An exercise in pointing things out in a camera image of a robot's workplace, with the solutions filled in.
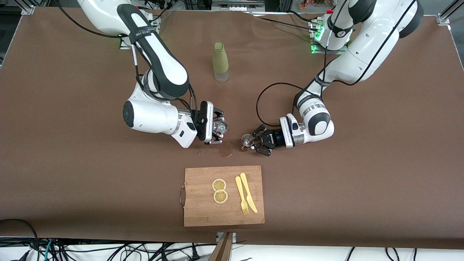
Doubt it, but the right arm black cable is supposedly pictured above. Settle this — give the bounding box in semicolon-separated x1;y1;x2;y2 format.
54;0;199;122

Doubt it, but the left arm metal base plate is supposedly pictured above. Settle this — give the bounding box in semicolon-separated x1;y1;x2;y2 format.
309;19;350;55

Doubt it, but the yellow plastic fork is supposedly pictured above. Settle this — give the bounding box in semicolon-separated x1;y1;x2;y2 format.
235;176;249;215

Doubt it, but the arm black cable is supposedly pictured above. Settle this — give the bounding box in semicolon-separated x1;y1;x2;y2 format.
256;0;418;128
54;0;199;122

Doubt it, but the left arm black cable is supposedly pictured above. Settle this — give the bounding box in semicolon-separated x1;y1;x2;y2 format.
256;0;418;128

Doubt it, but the wooden post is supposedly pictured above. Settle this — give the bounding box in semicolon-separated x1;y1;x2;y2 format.
208;232;234;261

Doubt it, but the green sleeved glass bottle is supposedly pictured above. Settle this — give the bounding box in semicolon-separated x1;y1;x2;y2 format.
212;42;230;83

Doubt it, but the brown table cover sheet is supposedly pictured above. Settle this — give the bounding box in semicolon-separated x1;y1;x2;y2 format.
0;7;464;250

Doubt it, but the teal cable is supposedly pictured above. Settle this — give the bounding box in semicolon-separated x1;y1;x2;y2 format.
43;240;55;261

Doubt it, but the aluminium frame corner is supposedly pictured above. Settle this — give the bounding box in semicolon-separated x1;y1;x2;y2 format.
436;0;464;26
21;0;41;16

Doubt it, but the black cable on table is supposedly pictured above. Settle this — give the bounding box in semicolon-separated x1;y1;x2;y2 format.
252;10;327;32

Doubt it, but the white power strip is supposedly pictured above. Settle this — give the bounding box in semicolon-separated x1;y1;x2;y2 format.
211;0;266;12

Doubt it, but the black looped floor cable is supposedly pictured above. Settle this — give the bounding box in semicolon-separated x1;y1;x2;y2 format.
0;218;41;261

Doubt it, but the clear glass shaker cup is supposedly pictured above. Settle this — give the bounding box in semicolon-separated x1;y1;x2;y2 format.
213;117;229;135

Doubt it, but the metal bracket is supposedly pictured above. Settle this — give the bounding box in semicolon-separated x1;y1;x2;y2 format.
216;232;237;244

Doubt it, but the wooden cutting board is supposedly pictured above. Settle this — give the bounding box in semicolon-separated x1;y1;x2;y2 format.
180;165;265;227

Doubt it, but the black cable with plug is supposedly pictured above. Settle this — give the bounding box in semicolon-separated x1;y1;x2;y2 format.
187;243;203;261

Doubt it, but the yellow plastic knife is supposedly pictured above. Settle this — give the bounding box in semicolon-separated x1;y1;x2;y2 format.
240;173;258;214

